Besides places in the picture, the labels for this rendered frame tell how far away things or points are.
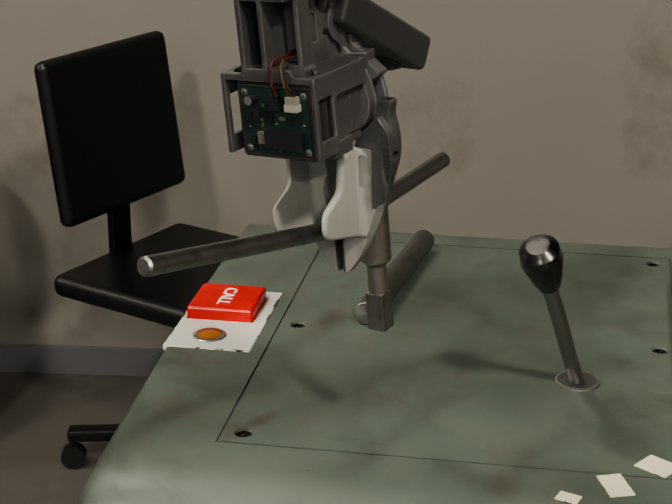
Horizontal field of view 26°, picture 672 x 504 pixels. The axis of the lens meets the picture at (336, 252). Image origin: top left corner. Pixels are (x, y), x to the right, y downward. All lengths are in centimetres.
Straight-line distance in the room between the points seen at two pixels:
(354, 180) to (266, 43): 11
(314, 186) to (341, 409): 23
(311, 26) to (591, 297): 54
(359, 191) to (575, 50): 286
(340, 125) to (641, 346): 45
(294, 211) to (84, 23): 294
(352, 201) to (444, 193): 294
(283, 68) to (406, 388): 37
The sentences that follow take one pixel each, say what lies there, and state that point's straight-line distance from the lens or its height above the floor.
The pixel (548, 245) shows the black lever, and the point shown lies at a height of 140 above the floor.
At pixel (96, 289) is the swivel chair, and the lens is 336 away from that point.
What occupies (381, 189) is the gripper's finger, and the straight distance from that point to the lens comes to 95.
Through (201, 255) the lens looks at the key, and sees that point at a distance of 85.
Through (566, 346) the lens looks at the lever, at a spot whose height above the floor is 130.
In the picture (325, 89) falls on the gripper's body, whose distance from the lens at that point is 88.
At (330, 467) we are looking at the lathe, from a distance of 105.
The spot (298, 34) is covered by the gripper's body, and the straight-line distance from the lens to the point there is 89.
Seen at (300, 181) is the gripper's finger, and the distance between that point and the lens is 96.
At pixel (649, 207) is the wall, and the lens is 393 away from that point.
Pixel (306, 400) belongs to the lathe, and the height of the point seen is 125.
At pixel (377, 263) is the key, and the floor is 140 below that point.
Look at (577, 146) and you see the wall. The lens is 386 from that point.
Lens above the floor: 176
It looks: 21 degrees down
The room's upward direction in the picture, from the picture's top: straight up
